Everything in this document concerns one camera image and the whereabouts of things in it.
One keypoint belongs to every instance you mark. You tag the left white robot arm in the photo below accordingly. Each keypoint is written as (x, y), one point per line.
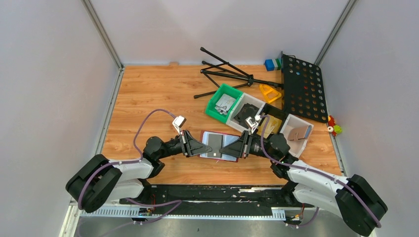
(101, 180)

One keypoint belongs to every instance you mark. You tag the green plastic bin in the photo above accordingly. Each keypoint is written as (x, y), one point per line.
(223, 89)

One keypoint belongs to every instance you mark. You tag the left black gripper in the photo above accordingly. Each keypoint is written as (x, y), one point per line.
(191, 146)

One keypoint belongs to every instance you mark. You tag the yellow plastic triangle piece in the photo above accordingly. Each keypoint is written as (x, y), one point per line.
(269, 93)

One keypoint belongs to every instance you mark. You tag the black folding tripod stand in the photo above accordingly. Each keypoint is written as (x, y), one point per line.
(227, 70)

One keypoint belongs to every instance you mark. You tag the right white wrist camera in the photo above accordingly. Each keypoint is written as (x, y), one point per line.
(253, 123)

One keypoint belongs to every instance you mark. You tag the black parts in bin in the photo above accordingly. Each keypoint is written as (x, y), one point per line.
(247, 110)

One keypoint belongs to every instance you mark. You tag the white bin at end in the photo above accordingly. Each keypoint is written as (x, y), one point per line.
(296, 147)

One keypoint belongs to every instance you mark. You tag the blue toy block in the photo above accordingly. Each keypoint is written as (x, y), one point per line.
(271, 64)

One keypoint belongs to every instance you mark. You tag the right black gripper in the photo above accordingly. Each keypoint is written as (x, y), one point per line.
(240, 148)

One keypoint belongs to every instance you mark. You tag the brown leather card pouch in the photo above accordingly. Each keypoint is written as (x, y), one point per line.
(300, 133)

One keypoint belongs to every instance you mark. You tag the grey card in holder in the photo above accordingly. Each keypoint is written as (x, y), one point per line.
(215, 141)

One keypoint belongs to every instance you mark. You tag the black plastic bin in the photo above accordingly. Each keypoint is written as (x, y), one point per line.
(275, 112)

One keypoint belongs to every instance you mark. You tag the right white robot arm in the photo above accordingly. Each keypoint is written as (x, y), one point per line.
(352, 199)

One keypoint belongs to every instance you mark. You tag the black perforated metal panel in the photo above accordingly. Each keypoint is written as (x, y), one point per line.
(304, 93)

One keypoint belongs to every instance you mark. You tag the colourful small toy pile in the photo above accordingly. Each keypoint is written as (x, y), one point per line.
(333, 128)

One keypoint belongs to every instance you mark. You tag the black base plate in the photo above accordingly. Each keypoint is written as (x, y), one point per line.
(217, 200)

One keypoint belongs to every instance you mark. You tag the green toy block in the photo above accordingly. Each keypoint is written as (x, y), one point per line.
(279, 63)

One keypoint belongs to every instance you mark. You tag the red leather card holder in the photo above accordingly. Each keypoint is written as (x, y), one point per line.
(227, 140)

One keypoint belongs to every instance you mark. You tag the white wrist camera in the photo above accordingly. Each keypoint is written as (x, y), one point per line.
(253, 123)
(178, 122)

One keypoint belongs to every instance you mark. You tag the white bin with black parts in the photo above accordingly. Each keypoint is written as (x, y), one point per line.
(245, 98)

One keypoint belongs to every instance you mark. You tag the grey metal parts in bin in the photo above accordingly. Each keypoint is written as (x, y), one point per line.
(224, 104)

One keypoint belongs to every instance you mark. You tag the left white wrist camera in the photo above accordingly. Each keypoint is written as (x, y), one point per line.
(178, 122)

